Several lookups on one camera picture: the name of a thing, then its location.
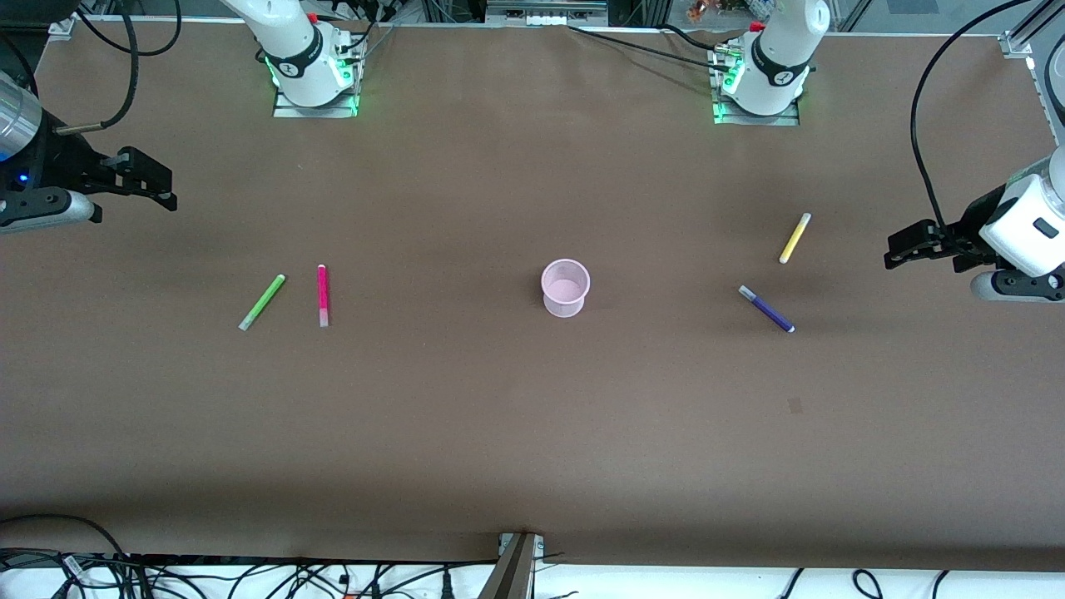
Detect purple highlighter pen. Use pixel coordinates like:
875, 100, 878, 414
738, 285, 796, 334

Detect pink plastic pen holder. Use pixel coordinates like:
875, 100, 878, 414
541, 259, 592, 319

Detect yellow highlighter pen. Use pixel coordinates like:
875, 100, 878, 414
779, 212, 812, 265

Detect green highlighter pen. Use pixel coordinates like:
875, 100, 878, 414
239, 274, 287, 332

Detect brown table mat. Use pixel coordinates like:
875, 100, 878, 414
0, 17, 1065, 573

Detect grey power strip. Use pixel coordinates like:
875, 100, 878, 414
486, 0, 610, 27

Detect aluminium profile bar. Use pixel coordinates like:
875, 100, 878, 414
478, 532, 547, 599

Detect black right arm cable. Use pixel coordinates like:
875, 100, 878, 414
52, 0, 184, 136

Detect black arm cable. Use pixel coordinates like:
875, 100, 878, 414
910, 0, 1037, 244
52, 0, 184, 136

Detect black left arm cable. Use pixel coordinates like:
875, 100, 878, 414
910, 0, 1037, 244

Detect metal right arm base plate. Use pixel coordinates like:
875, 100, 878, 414
272, 52, 361, 119

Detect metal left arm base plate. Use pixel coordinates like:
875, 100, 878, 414
710, 46, 801, 127

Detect black cable to left base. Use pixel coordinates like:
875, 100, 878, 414
567, 24, 743, 74

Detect black looped floor cable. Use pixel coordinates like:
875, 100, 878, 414
0, 513, 155, 599

